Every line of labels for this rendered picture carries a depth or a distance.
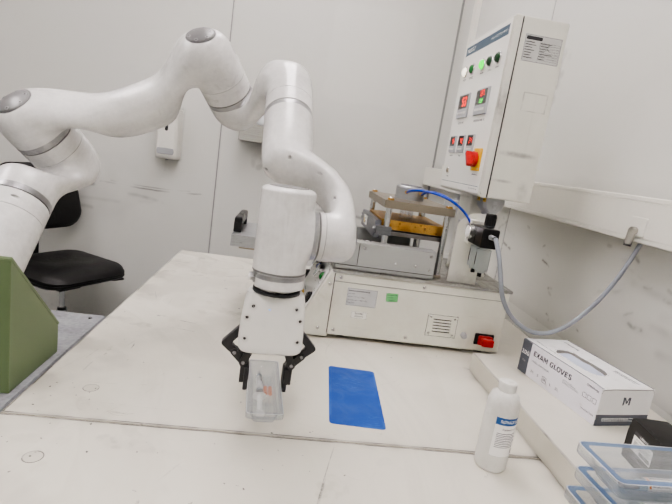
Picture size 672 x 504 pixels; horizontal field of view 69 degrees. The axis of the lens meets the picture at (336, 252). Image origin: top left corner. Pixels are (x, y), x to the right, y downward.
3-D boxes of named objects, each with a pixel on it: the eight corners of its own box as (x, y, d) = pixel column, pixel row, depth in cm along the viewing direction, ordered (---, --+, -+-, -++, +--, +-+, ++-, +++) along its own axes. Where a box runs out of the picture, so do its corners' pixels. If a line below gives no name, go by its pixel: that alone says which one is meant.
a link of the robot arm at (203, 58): (36, 184, 104) (-26, 126, 91) (43, 147, 111) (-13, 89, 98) (256, 108, 102) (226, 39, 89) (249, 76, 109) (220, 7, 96)
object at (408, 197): (441, 231, 150) (450, 189, 147) (478, 251, 119) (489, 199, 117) (364, 220, 147) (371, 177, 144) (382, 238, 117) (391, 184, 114)
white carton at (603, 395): (561, 369, 112) (568, 339, 110) (645, 425, 90) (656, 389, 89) (516, 368, 109) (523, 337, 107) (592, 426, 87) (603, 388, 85)
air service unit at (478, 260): (472, 267, 123) (484, 209, 120) (494, 282, 109) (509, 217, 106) (452, 264, 122) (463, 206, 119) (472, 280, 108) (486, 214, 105)
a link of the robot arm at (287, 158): (343, 145, 96) (349, 275, 79) (261, 132, 93) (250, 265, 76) (355, 109, 89) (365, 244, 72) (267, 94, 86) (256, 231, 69)
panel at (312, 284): (292, 294, 152) (325, 245, 149) (291, 329, 122) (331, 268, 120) (286, 291, 151) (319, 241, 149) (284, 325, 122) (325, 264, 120)
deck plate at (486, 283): (465, 263, 156) (466, 260, 156) (512, 294, 123) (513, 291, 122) (324, 244, 152) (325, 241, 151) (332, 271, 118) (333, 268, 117)
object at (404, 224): (423, 229, 146) (429, 198, 144) (445, 243, 124) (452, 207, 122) (367, 222, 144) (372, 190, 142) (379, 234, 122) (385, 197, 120)
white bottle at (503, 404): (467, 458, 79) (485, 376, 76) (486, 451, 82) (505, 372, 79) (492, 477, 75) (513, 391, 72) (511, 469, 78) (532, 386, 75)
